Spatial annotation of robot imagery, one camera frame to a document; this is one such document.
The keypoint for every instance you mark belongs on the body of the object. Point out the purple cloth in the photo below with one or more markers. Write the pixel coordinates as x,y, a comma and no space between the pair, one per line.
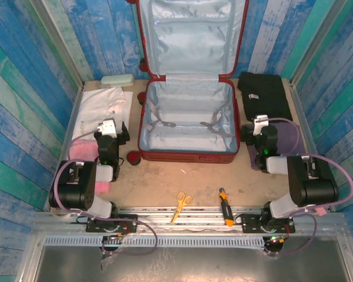
288,138

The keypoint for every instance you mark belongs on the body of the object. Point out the pink towel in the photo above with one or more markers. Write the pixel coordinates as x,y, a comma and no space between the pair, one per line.
82,149

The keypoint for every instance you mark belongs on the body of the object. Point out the white t-shirt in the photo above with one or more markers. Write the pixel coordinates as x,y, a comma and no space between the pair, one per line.
103,108

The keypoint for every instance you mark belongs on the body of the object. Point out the black garment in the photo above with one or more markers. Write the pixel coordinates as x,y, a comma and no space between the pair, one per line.
264,94

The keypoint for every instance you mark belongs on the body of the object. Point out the red hard-shell suitcase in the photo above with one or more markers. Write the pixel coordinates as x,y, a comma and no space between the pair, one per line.
188,97

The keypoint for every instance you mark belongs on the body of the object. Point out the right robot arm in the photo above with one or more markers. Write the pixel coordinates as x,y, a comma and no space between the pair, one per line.
311,185

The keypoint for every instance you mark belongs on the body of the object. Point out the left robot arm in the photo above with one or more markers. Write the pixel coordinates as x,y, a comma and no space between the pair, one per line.
76,188

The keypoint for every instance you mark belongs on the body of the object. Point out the mint green case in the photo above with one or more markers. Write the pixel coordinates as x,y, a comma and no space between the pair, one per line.
117,80

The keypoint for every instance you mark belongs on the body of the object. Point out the yellow black screwdriver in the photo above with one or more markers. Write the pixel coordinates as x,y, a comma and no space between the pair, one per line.
226,207

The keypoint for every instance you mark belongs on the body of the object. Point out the yellow scissors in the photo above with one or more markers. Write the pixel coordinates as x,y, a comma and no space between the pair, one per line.
180,202

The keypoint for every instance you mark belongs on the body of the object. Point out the pink eraser block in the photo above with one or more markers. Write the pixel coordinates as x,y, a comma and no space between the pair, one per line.
320,211

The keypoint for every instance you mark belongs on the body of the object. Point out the small circuit board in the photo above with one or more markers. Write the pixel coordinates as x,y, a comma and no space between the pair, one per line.
275,240
113,238

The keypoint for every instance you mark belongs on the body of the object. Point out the grey metal sheet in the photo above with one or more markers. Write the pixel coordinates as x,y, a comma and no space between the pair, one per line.
194,264

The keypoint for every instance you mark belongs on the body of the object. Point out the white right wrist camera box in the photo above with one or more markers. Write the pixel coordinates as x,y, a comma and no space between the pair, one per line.
260,123

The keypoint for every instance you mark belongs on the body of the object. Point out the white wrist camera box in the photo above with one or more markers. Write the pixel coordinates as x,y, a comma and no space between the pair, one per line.
107,127
260,123

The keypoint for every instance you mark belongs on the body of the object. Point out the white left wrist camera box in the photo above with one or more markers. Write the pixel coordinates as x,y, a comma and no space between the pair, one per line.
107,127

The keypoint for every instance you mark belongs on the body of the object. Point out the aluminium table side rail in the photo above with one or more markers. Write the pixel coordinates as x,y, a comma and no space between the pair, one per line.
306,126
71,117

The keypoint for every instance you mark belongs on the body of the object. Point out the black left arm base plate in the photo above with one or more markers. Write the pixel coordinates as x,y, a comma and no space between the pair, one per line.
129,224

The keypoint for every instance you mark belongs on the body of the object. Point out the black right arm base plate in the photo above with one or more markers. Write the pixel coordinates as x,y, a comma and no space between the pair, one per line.
250,224

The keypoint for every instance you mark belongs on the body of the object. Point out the aluminium mounting rail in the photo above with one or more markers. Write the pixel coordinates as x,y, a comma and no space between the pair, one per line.
200,223

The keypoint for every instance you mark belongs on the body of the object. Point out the aluminium corner post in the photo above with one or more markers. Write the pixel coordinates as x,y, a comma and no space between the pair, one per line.
56,38
317,41

